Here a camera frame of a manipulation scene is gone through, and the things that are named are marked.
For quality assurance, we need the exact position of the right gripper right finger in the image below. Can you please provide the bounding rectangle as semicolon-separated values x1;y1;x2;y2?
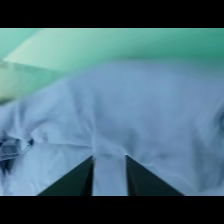
124;154;185;197

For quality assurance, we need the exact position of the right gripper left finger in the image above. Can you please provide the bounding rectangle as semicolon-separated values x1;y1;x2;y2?
37;155;95;197

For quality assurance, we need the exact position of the white shirt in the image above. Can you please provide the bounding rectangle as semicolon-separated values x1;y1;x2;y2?
0;59;224;197

